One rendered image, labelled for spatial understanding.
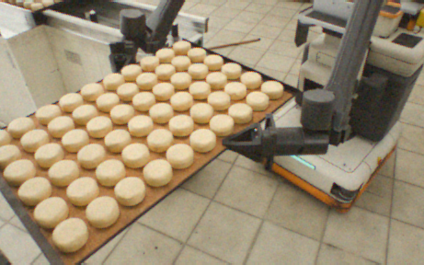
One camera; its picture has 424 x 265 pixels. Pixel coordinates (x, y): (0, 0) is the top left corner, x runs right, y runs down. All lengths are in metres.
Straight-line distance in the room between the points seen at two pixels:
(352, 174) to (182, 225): 0.88
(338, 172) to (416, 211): 0.56
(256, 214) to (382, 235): 0.64
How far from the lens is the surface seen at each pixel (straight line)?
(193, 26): 1.54
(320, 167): 1.72
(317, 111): 0.62
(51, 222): 0.58
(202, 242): 1.69
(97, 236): 0.56
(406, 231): 1.99
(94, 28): 1.53
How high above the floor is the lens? 1.46
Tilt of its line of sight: 42 degrees down
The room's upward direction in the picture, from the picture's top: straight up
